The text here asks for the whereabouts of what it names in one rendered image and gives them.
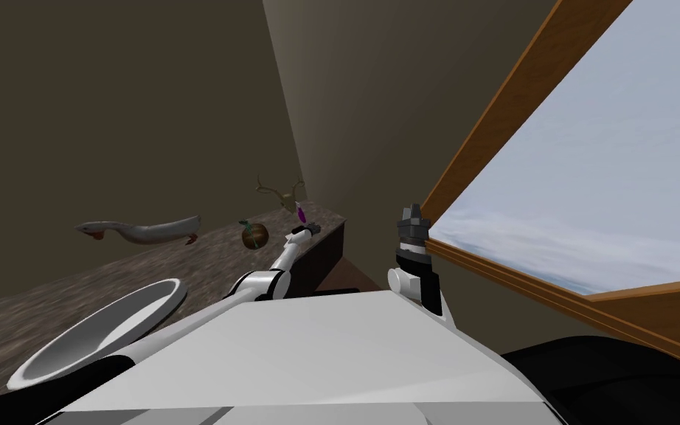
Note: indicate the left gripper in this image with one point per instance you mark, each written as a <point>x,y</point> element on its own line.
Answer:
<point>314,229</point>

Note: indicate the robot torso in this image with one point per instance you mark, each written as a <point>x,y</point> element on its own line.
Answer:
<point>316,360</point>

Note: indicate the wooden framed window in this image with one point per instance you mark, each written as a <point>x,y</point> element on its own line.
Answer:
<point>599,153</point>

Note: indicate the white bowl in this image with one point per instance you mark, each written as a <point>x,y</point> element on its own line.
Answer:
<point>80,342</point>

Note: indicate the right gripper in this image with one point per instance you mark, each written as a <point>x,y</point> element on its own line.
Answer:
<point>414,227</point>

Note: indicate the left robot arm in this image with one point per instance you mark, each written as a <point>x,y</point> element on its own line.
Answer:
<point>281,260</point>

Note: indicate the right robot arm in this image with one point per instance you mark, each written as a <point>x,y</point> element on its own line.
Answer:
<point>416,277</point>

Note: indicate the white goose figure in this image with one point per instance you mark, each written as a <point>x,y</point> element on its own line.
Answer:
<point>145,231</point>

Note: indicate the small purple bottle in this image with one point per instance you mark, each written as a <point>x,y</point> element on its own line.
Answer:
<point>300,211</point>

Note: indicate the brown ball with green ribbon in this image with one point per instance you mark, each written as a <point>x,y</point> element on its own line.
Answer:
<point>255,236</point>

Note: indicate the tan deer antlers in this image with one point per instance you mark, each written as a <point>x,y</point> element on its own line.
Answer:
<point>286,197</point>

